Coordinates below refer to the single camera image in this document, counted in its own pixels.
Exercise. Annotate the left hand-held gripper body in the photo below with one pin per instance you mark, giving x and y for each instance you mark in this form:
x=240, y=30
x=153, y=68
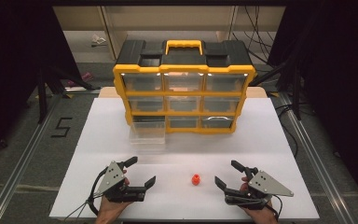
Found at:
x=112, y=179

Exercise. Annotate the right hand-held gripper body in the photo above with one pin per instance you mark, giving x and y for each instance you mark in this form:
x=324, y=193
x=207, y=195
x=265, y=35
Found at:
x=265, y=185

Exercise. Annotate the small orange plastic part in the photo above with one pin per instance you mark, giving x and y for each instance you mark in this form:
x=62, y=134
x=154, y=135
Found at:
x=195, y=179

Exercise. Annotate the clear plastic drawer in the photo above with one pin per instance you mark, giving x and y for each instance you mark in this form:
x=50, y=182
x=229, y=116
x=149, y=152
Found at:
x=147, y=133

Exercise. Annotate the person's right hand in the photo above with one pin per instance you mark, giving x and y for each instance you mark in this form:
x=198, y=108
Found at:
x=261, y=213

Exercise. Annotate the person's left hand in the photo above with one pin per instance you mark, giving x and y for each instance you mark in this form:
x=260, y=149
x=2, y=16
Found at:
x=112, y=207

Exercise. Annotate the group of clear cabinet drawers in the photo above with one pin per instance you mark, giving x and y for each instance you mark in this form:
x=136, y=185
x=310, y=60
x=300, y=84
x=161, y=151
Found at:
x=183, y=104

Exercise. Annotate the black metal stand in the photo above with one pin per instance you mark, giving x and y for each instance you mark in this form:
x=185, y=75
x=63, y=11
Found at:
x=43, y=93
x=296, y=90

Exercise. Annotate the pink object on floor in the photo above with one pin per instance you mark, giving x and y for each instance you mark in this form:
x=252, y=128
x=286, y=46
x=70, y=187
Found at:
x=85, y=76

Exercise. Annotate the yellow and black drawer cabinet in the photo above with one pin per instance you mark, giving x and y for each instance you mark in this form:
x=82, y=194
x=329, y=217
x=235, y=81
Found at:
x=183, y=60

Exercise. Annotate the white crumpled object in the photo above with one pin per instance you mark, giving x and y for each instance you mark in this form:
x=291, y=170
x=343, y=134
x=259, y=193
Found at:
x=98, y=39

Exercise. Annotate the black curtain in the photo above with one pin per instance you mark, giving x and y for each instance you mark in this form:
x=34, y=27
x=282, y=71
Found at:
x=9, y=62
x=338, y=77

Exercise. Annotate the beige shelf unit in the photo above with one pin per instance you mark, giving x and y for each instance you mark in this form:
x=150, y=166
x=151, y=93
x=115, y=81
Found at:
x=167, y=18

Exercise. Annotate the aluminium floor rail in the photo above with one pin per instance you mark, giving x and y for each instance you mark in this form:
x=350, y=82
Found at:
x=18, y=168
x=320, y=161

